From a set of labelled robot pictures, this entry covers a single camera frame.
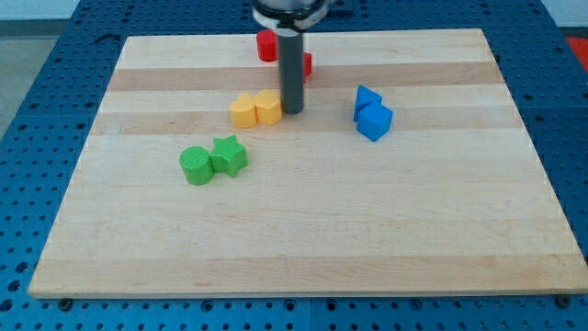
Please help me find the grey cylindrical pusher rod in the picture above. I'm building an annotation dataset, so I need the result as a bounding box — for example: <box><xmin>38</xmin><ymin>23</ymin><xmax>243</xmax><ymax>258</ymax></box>
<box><xmin>277</xmin><ymin>29</ymin><xmax>304</xmax><ymax>115</ymax></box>

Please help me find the red star block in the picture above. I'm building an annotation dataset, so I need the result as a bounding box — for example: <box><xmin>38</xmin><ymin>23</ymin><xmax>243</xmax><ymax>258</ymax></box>
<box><xmin>302</xmin><ymin>52</ymin><xmax>312</xmax><ymax>82</ymax></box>

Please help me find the red circle block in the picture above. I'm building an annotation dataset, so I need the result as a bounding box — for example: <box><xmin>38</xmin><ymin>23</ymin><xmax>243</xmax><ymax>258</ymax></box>
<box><xmin>255</xmin><ymin>29</ymin><xmax>278</xmax><ymax>63</ymax></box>

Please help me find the green star block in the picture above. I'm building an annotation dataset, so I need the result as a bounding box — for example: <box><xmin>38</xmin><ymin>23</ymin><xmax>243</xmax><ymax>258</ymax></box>
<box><xmin>210</xmin><ymin>135</ymin><xmax>249</xmax><ymax>177</ymax></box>

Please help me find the green circle block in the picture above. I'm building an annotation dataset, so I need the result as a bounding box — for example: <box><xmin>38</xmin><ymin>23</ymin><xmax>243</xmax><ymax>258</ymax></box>
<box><xmin>179</xmin><ymin>146</ymin><xmax>214</xmax><ymax>186</ymax></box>

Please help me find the yellow pentagon block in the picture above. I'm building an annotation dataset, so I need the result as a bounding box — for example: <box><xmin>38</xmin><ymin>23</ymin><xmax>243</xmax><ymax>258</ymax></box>
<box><xmin>254</xmin><ymin>89</ymin><xmax>282</xmax><ymax>125</ymax></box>

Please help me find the yellow heart block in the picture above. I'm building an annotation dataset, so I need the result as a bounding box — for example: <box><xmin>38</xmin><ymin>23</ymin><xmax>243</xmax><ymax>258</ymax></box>
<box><xmin>229</xmin><ymin>93</ymin><xmax>257</xmax><ymax>128</ymax></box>

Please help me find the blue triangle block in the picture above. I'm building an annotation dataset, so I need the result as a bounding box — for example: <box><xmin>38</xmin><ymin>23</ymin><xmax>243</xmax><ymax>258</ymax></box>
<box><xmin>353</xmin><ymin>86</ymin><xmax>382</xmax><ymax>122</ymax></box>

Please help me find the blue cube block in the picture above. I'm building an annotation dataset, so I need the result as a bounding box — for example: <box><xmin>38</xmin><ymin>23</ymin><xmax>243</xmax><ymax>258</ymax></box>
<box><xmin>356</xmin><ymin>102</ymin><xmax>393</xmax><ymax>142</ymax></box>

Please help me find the wooden board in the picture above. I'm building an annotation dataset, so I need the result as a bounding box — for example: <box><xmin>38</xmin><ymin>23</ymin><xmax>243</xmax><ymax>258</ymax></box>
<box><xmin>28</xmin><ymin>29</ymin><xmax>587</xmax><ymax>299</ymax></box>

